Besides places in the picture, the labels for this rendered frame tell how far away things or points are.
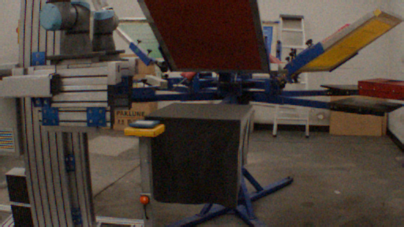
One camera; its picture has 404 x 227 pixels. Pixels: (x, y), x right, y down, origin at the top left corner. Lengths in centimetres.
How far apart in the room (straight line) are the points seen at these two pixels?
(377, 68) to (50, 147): 542
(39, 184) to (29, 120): 33
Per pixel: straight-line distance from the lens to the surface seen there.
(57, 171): 214
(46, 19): 174
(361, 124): 658
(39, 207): 226
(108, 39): 231
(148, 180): 182
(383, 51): 669
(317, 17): 657
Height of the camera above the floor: 128
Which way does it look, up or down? 9 degrees down
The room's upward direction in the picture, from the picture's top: straight up
